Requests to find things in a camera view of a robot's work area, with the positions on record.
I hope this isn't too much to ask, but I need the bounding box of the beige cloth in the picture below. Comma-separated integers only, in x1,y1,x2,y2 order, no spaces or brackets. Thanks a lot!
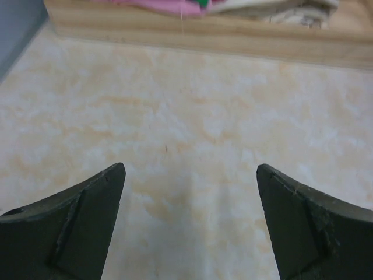
207,0,340,29

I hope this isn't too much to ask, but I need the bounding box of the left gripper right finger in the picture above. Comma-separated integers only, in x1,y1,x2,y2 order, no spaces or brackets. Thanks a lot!
256,164,372,279

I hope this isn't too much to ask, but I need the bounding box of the wooden clothes rack with tray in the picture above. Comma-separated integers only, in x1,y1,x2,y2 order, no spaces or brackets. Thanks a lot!
45,1,372,70

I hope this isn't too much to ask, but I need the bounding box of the green shirt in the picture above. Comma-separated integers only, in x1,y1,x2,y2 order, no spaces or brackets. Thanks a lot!
195,0,210,8

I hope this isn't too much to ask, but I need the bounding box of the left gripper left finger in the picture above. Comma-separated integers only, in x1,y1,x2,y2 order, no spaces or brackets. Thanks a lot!
1,163,126,279

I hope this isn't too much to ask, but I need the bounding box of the pink cloth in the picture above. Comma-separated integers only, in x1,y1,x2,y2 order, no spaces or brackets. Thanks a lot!
111,0,213,16

